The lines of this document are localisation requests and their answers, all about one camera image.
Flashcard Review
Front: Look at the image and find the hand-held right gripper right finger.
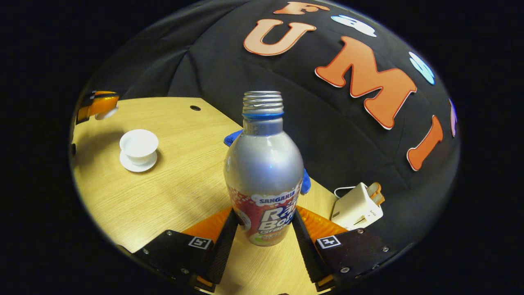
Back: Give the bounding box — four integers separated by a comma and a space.
291, 206, 402, 292

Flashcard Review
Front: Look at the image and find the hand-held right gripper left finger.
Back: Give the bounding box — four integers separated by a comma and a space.
131, 207, 240, 292

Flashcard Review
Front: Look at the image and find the white teacup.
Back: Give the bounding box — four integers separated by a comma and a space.
120, 129, 159, 165

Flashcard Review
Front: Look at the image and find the silver water bottle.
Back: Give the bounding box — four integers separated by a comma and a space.
224, 91, 305, 247

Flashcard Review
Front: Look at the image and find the white toaster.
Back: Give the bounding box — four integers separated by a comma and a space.
331, 182, 384, 231

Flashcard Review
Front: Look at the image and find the white saucer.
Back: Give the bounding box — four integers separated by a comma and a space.
120, 150, 158, 173

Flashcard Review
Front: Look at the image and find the toast slice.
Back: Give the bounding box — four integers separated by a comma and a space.
368, 182, 386, 206

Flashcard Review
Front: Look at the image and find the blue cloth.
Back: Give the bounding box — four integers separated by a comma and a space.
224, 129, 312, 195

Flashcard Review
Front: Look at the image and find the black backdrop cloth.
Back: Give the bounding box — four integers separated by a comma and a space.
88, 0, 460, 250

